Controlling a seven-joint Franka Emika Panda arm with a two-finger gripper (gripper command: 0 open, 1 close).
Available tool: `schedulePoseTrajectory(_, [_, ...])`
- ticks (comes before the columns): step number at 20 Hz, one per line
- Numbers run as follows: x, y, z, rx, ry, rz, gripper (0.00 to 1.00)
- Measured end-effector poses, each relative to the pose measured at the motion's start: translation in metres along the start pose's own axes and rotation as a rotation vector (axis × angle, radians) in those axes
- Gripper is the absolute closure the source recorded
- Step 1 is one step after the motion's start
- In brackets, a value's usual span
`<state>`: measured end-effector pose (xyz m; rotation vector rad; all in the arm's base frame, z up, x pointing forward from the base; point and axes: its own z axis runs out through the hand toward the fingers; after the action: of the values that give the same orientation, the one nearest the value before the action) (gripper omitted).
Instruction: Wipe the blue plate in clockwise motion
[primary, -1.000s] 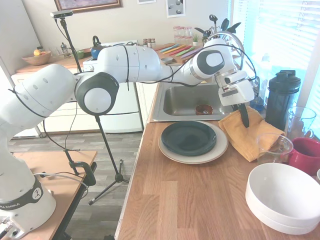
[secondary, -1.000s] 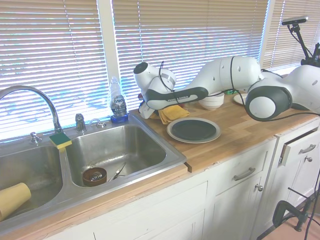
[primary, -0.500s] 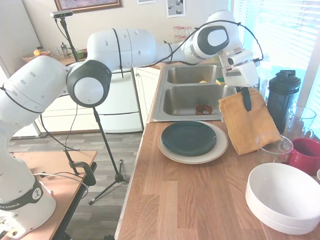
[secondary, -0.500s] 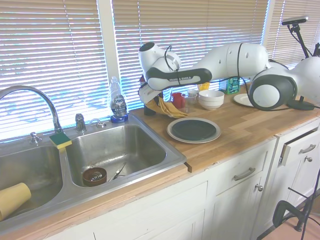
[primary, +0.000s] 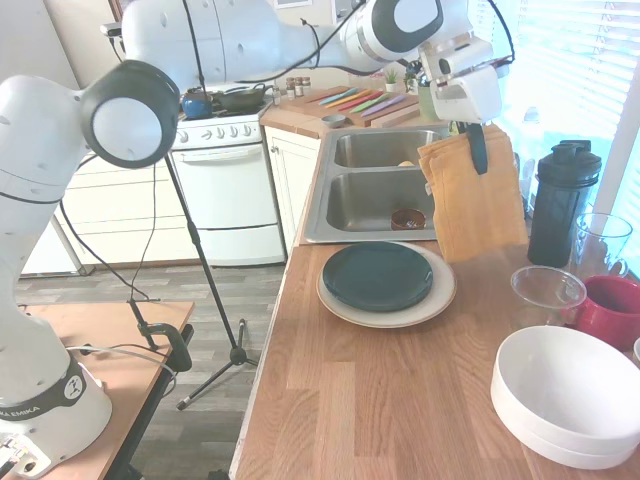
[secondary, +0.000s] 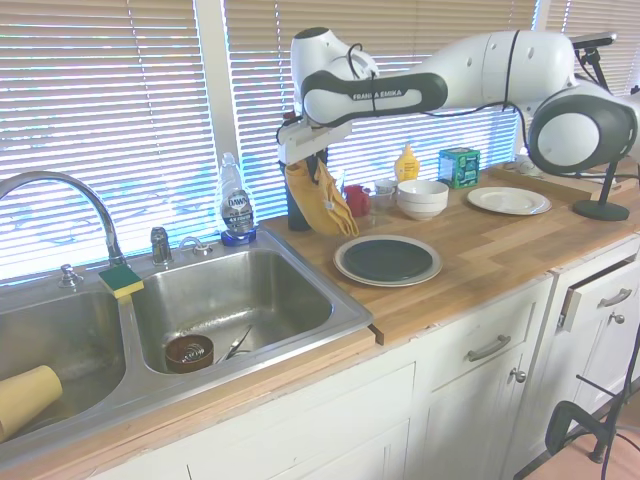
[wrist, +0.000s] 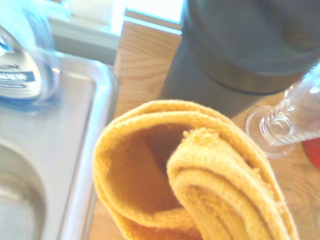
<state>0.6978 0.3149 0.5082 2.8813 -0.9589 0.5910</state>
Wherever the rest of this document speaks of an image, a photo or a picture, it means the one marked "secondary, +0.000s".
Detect brown bowl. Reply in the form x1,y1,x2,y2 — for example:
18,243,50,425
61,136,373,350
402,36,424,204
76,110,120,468
164,334,216,375

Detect orange yellow towel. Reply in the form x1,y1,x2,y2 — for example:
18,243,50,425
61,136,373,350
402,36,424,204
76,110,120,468
284,158,360,239

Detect blue dish soap bottle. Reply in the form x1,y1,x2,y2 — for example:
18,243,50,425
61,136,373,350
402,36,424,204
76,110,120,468
218,152,259,248

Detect chrome sink cap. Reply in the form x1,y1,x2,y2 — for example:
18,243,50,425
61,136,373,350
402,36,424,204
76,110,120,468
57,263,82,290

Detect green table clamp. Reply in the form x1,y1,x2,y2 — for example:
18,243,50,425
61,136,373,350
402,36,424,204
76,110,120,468
544,372,640,464

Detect red mug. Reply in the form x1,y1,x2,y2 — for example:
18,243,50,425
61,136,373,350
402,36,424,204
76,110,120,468
343,184,372,217

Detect chrome gooseneck faucet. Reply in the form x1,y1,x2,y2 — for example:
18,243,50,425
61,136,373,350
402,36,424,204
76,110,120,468
0,170,129,269

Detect white base cabinet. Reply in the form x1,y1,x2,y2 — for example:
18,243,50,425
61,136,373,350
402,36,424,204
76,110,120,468
84,239,640,480

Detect stainless double sink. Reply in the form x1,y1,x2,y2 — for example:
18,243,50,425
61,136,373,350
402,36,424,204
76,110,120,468
0,227,374,441

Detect grey stereo camera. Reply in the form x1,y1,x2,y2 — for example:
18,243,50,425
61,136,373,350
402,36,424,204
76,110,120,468
569,31,620,50

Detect yellow cup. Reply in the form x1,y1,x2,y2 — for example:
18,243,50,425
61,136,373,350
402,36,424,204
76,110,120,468
0,364,65,444

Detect white dinner plate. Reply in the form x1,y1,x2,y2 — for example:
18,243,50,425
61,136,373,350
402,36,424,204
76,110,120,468
466,186,552,217

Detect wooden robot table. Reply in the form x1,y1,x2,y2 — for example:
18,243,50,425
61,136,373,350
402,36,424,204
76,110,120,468
509,419,640,480

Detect yellow mustard bottle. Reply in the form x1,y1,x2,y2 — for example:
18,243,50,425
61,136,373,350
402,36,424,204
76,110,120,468
393,142,420,184

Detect white window blind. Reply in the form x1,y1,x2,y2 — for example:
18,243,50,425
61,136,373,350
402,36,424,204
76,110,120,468
0,0,201,289
544,0,640,96
224,0,539,226

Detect white ceramic bowl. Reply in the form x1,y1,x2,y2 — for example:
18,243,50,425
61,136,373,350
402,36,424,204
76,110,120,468
397,179,450,206
398,197,449,222

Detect large beige plate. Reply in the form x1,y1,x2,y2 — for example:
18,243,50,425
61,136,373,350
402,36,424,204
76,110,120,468
332,234,444,289

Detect green cardboard box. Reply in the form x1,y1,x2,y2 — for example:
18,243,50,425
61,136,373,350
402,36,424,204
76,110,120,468
438,147,481,190

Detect clear plastic cup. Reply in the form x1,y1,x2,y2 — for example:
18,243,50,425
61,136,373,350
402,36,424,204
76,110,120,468
368,192,396,226

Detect black shaker bottle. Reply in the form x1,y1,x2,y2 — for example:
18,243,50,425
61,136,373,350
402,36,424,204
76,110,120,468
287,169,316,233

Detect yellow green sponge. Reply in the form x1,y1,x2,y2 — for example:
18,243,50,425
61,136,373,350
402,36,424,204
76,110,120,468
97,264,145,301

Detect metal tongs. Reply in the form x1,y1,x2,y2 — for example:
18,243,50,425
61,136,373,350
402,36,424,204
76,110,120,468
214,324,255,364

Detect metal drawer handle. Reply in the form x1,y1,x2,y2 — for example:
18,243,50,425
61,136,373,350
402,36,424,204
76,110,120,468
467,333,512,363
597,288,634,309

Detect black desk camera stand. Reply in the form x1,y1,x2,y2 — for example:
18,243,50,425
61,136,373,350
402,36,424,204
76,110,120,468
572,47,631,222

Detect chrome faucet handle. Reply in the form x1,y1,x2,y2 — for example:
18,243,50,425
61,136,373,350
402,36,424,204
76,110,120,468
150,226,174,266

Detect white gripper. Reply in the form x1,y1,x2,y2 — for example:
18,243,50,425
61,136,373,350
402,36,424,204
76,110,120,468
276,118,353,184

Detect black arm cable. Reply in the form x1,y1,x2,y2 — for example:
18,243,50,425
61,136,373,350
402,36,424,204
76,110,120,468
344,29,531,151

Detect dark blue plate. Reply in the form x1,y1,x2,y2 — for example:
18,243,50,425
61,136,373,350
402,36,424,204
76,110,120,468
342,238,434,282

